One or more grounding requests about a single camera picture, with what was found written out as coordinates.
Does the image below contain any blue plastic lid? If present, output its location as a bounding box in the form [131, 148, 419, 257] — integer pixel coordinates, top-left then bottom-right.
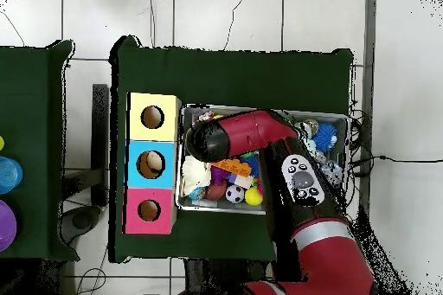
[0, 156, 23, 195]

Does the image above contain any shallow mesh bin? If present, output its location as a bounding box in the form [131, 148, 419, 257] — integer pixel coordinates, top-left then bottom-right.
[174, 102, 350, 215]

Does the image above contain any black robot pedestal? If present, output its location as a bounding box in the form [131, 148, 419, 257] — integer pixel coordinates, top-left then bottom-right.
[183, 258, 278, 295]

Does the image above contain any large blue spiky ball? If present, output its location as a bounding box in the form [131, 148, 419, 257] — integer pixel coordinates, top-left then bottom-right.
[312, 121, 338, 153]

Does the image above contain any brown toy football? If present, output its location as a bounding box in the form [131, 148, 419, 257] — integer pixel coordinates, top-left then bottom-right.
[206, 182, 228, 202]

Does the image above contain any thin black cable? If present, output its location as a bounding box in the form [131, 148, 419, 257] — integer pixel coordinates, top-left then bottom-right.
[74, 246, 107, 295]

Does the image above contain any purple toy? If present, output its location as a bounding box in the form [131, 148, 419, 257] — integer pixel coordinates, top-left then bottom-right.
[209, 164, 231, 185]

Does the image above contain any dark green tablecloth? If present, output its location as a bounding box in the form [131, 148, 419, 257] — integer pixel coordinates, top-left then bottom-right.
[0, 39, 80, 262]
[108, 35, 354, 263]

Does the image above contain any purple plastic lid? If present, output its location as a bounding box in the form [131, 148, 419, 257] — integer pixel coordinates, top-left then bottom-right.
[0, 199, 17, 253]

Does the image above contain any orange toy building block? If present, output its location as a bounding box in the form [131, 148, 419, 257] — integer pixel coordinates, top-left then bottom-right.
[210, 157, 253, 178]

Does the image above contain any cream cloth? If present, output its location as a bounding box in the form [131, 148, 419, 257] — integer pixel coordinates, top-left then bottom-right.
[182, 154, 212, 196]

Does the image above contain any yellow ball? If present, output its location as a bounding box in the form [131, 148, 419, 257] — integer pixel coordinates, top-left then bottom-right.
[244, 186, 264, 207]

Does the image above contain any small soccer ball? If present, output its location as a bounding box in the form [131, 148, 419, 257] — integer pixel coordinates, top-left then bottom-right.
[225, 183, 246, 204]

